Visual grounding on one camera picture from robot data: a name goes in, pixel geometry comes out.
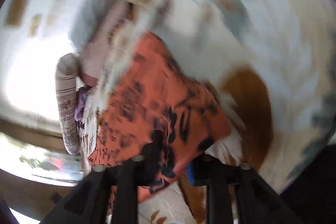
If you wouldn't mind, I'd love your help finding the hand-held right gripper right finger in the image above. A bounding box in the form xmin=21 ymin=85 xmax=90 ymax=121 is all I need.
xmin=185 ymin=154 xmax=302 ymax=224

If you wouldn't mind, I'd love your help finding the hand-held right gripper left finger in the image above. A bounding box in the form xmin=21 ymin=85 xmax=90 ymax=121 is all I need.
xmin=39 ymin=155 xmax=153 ymax=224

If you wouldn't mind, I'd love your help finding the orange floral shirt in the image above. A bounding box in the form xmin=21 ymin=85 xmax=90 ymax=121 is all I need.
xmin=88 ymin=32 xmax=233 ymax=215

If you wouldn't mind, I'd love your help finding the purple cloth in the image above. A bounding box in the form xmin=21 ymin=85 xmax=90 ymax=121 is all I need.
xmin=74 ymin=87 xmax=89 ymax=123

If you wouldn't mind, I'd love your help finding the striped bolster pillow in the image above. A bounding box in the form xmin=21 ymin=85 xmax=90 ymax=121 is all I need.
xmin=56 ymin=53 xmax=82 ymax=156

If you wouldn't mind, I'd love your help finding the pink bed sheet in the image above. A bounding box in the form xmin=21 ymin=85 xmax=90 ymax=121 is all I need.
xmin=80 ymin=1 xmax=137 ymax=86

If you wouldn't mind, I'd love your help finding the leaf printed blanket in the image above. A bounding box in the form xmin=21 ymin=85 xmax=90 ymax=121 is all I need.
xmin=79 ymin=0 xmax=336 ymax=224

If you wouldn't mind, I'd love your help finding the grey pillow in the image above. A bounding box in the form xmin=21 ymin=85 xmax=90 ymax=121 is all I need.
xmin=69 ymin=0 xmax=150 ymax=56

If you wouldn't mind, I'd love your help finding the wooden window frame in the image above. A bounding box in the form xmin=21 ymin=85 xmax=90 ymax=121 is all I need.
xmin=0 ymin=118 xmax=90 ymax=222

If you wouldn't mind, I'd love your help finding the beige wall switch plate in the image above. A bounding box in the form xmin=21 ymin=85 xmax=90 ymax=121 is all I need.
xmin=6 ymin=0 xmax=33 ymax=27
xmin=29 ymin=13 xmax=43 ymax=37

